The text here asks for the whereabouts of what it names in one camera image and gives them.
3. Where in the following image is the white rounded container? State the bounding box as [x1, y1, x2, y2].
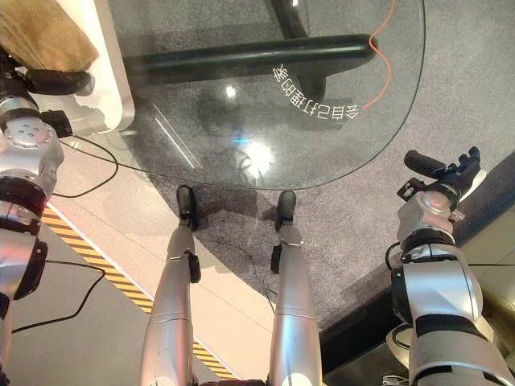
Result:
[51, 0, 136, 135]

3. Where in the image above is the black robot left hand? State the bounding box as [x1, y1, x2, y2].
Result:
[0, 47, 94, 98]

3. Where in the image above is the yellow black hazard tape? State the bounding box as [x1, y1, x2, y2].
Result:
[39, 203, 239, 381]

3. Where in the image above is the black floor cable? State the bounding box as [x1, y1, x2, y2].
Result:
[51, 133, 120, 199]
[10, 259, 107, 335]

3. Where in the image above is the orange cable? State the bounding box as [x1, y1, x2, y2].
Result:
[360, 0, 400, 110]

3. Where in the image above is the silver robot right leg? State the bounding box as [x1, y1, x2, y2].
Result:
[267, 190, 323, 386]

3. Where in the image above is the silver robot leg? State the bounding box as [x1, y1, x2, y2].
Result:
[138, 184, 203, 386]
[267, 190, 323, 386]

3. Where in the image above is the thin black cable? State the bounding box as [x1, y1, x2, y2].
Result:
[200, 236, 279, 315]

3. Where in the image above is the brown cloth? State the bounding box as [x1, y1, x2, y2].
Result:
[0, 0, 100, 74]

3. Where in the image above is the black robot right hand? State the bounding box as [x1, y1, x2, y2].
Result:
[403, 146, 488, 203]

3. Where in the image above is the black tubular table base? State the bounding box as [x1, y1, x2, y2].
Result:
[138, 0, 380, 102]

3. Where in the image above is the silver robot left leg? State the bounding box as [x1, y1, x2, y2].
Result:
[138, 184, 203, 386]

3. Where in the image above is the white round device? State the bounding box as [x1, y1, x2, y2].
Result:
[385, 322, 416, 365]

